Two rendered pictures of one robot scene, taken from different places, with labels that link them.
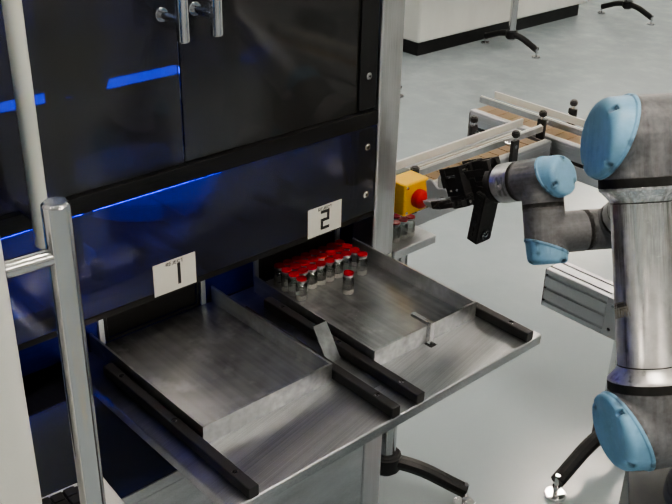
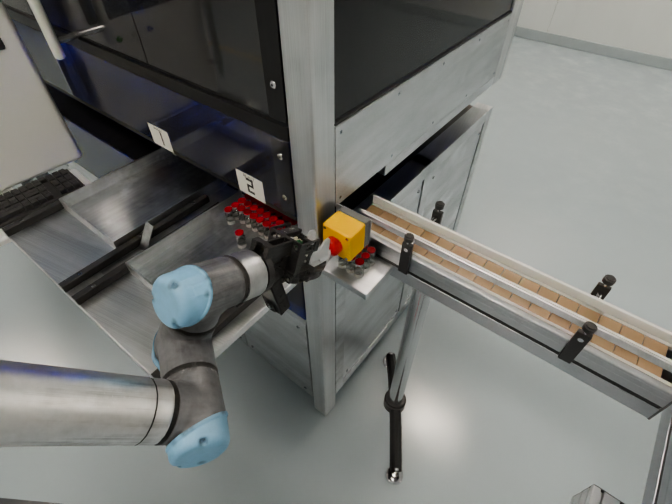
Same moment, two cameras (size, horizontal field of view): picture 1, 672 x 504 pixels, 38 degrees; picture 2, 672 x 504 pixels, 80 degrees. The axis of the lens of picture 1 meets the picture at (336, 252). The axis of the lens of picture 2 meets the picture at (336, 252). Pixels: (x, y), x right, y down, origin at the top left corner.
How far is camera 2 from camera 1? 1.90 m
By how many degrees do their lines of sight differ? 64
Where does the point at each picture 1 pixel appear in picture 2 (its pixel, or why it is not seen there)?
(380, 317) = not seen: hidden behind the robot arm
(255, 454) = (48, 230)
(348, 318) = (202, 250)
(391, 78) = (297, 103)
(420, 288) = not seen: hidden behind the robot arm
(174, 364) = (151, 183)
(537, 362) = not seen: outside the picture
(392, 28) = (291, 40)
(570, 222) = (164, 349)
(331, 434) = (56, 260)
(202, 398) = (111, 199)
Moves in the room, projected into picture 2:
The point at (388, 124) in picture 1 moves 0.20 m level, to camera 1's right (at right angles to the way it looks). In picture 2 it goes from (300, 151) to (313, 224)
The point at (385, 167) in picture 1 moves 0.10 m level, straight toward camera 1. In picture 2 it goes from (302, 190) to (251, 193)
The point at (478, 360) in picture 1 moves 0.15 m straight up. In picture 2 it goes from (130, 340) to (98, 293)
